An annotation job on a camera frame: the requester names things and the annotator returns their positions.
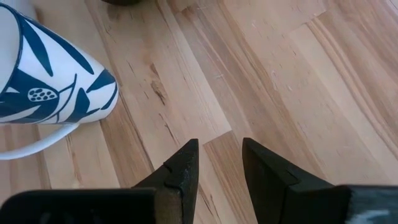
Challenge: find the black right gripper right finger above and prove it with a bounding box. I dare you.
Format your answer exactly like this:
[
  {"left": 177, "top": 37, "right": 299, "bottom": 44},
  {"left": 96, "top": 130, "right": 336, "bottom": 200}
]
[{"left": 241, "top": 138, "right": 398, "bottom": 224}]

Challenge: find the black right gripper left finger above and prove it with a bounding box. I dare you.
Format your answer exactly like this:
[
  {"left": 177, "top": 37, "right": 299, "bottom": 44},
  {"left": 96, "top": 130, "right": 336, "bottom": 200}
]
[{"left": 0, "top": 138, "right": 200, "bottom": 224}]

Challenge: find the white mug blue floral print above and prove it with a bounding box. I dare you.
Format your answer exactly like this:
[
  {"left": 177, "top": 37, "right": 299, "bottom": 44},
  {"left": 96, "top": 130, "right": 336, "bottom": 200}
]
[{"left": 0, "top": 2, "right": 119, "bottom": 161}]

